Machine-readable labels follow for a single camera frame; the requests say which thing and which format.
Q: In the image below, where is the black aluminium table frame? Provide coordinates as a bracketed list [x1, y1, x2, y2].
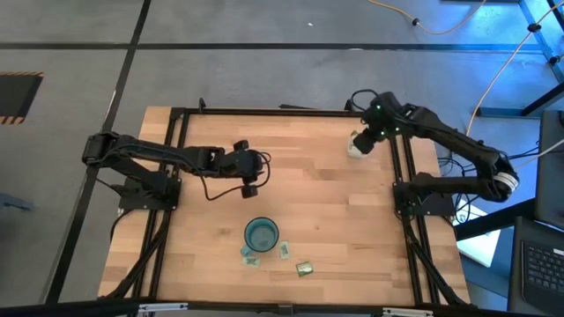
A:
[99, 98, 471, 309]

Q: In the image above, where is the white cable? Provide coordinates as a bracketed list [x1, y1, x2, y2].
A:
[506, 138, 564, 168]

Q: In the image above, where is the white box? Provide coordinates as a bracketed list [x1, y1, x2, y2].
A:
[455, 200, 502, 269]

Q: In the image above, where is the grey floor object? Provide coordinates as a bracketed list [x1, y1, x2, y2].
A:
[0, 192, 35, 211]

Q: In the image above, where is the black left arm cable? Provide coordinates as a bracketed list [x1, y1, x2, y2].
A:
[198, 151, 272, 203]

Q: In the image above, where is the silver mount bracket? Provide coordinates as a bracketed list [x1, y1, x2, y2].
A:
[381, 306, 435, 317]
[138, 302, 189, 314]

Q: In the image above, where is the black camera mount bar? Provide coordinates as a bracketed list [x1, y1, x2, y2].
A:
[0, 298, 564, 317]

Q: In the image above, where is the black diagonal desk bar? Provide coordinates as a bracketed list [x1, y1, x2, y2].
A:
[453, 196, 537, 242]

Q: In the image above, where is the teal speckled ceramic mug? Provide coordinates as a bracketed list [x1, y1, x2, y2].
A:
[239, 216, 280, 258]

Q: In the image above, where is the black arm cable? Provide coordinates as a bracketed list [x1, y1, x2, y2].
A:
[350, 88, 381, 112]
[198, 151, 272, 203]

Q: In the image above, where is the black hazard striped floor hatch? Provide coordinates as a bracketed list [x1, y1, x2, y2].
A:
[0, 71, 44, 126]

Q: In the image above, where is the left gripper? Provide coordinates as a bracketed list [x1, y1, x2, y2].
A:
[218, 139, 265, 200]

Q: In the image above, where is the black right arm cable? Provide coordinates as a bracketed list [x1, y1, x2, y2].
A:
[350, 88, 381, 112]

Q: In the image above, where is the black laptop keyboard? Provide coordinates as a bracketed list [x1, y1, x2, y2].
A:
[506, 215, 564, 317]

